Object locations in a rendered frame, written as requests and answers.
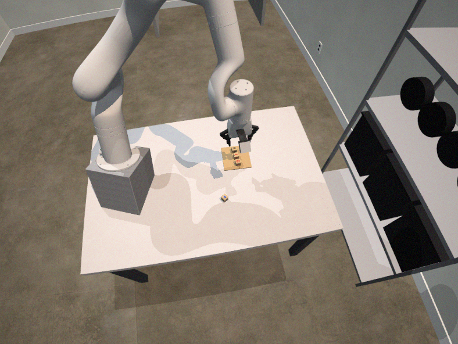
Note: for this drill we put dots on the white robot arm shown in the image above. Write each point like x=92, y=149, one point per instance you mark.
x=99, y=79

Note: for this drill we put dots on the tan square mat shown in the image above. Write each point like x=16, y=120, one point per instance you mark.
x=229, y=161

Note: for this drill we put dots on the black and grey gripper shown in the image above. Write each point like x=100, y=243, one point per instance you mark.
x=231, y=132

